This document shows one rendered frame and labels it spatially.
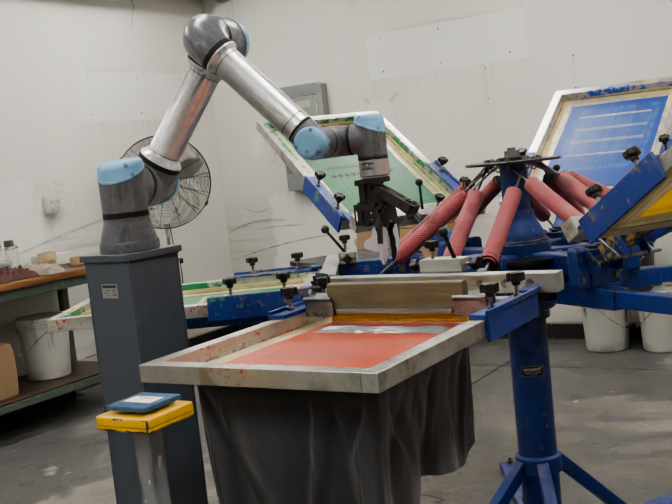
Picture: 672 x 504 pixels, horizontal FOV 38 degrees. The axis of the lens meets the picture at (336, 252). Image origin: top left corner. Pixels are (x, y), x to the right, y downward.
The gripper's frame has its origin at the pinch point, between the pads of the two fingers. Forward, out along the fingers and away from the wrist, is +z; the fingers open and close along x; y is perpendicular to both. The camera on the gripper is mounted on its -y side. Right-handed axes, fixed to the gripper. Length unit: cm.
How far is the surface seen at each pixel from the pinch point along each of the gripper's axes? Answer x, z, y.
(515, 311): -1.7, 14.2, -30.3
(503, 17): -414, -102, 124
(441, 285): 1.7, 7.0, -13.7
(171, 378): 61, 15, 21
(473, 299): 3.5, 10.2, -22.3
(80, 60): -281, -107, 376
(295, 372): 61, 13, -10
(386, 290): 1.6, 8.0, 1.5
